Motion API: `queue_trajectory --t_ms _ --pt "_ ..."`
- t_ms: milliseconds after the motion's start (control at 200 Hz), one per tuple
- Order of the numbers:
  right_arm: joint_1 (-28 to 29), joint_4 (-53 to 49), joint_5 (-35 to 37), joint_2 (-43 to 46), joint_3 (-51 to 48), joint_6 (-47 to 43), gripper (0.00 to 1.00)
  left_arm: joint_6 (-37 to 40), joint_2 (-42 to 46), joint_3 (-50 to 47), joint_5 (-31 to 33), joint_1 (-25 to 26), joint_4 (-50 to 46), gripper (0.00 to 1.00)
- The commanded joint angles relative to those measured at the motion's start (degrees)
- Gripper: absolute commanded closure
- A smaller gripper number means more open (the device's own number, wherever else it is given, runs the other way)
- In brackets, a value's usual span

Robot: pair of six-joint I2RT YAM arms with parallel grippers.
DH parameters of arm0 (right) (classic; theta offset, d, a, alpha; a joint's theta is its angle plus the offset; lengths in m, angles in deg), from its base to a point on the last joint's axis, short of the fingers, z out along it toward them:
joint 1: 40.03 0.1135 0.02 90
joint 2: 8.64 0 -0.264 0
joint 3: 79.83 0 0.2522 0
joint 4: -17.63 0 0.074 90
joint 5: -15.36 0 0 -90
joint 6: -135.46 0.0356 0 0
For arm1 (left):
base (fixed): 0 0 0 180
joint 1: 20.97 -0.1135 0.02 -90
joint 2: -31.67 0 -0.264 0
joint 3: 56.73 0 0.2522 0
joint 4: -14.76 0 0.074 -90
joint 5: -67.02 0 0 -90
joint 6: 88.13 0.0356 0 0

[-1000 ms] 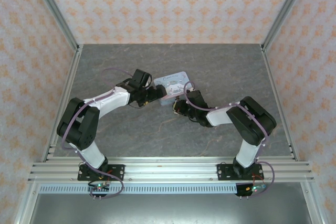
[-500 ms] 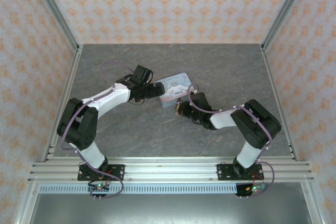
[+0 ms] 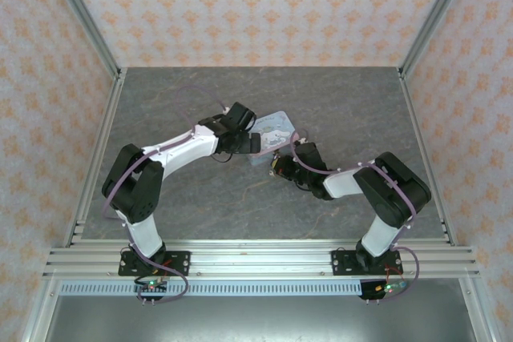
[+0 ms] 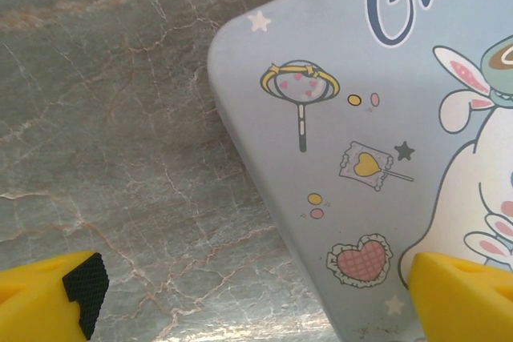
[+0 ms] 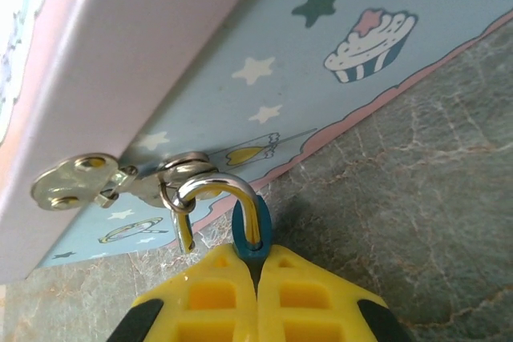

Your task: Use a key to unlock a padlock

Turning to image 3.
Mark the blue cartoon tin box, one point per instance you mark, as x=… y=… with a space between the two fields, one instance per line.
x=274 y=133

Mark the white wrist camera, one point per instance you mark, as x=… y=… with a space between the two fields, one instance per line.
x=300 y=141
x=227 y=110

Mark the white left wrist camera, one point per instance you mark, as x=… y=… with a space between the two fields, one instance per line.
x=227 y=110

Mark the aluminium front rail beam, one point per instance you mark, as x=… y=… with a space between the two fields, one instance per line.
x=260 y=258

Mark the aluminium frame post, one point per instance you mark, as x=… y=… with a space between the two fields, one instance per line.
x=439 y=9
x=80 y=9

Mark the grey metal shelf panel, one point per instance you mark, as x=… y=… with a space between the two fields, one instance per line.
x=256 y=318

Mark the small controller circuit board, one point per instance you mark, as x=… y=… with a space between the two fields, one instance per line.
x=152 y=288
x=384 y=289

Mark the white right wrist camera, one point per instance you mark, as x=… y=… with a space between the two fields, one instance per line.
x=300 y=141

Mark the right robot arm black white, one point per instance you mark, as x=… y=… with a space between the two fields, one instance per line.
x=340 y=183

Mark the aluminium side rail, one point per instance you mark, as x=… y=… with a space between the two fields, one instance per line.
x=425 y=150
x=102 y=146

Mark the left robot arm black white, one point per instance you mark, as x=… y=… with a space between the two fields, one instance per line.
x=188 y=146

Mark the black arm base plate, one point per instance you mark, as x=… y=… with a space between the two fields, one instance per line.
x=180 y=262
x=340 y=262

